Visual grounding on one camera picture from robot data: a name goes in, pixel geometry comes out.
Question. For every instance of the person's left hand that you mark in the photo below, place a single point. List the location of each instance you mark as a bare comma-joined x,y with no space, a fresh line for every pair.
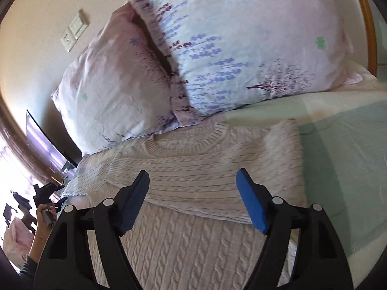
46,218

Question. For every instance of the patchwork floral bed quilt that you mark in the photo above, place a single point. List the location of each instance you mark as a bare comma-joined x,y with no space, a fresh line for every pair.
343,140

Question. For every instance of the person's left forearm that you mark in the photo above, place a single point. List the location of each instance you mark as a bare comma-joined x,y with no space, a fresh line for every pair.
28,271

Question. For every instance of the blue floral right pillow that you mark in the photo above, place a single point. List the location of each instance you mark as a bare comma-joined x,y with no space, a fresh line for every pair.
228,53

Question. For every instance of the black framed mirror panel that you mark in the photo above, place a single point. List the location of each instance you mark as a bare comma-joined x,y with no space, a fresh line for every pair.
45,148

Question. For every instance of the white wall switch plate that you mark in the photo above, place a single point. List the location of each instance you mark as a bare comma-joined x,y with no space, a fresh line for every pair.
78,25

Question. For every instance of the white wall socket plate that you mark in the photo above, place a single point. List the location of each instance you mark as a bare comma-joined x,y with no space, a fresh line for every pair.
68,40

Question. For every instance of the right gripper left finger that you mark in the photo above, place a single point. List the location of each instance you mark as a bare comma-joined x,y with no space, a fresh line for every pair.
66,261

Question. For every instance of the pink floral left pillow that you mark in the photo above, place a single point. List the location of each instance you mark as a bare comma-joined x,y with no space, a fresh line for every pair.
117,88

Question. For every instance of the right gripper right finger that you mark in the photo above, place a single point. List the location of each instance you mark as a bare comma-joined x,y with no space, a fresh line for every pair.
320,261

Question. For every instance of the wooden headboard frame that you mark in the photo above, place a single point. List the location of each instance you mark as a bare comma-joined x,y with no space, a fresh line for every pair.
370,36

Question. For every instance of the beige cable knit sweater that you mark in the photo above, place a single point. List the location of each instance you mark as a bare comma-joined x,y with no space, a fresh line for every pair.
193,231

